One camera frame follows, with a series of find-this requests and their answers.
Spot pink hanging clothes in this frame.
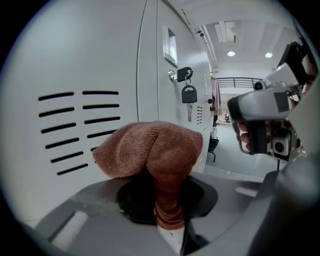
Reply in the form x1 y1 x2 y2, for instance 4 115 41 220
211 76 222 117

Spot person's right hand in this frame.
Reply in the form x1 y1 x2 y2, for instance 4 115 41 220
237 121 252 151

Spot black chair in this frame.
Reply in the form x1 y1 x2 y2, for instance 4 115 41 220
207 136 220 163

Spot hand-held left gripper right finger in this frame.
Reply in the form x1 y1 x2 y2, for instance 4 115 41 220
181 172 276 256

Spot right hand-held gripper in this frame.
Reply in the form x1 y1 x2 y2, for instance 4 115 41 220
227 62 302 163

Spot brown cleaning cloth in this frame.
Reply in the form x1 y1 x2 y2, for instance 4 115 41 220
92 120 204 231

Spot grey metal locker cabinet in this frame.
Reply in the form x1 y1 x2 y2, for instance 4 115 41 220
1 0 221 222

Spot person's right forearm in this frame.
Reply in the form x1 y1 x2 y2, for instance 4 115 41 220
301 58 320 101

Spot black mezzanine railing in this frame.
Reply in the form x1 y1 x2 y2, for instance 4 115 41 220
216 76 263 89

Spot person's white printed t-shirt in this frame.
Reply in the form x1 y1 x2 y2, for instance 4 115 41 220
289 72 320 163

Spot grey metal locker door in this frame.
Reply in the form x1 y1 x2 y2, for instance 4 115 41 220
1 0 148 222

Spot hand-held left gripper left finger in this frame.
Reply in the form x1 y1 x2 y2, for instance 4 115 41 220
34 177 176 256

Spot red hanging tag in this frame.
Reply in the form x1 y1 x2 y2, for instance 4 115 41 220
181 8 192 26

